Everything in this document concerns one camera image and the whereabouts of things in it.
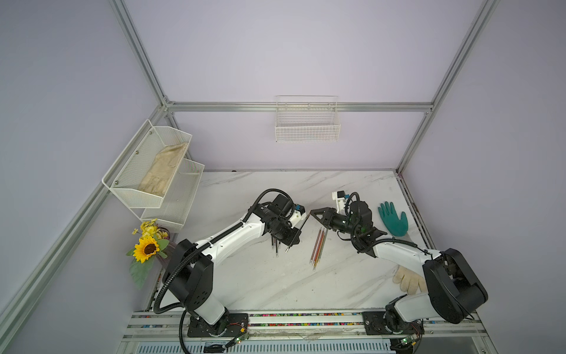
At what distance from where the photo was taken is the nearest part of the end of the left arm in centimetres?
61

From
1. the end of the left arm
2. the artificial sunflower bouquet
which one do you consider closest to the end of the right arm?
the end of the left arm

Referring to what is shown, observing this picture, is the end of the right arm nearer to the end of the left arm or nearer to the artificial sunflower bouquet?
the end of the left arm
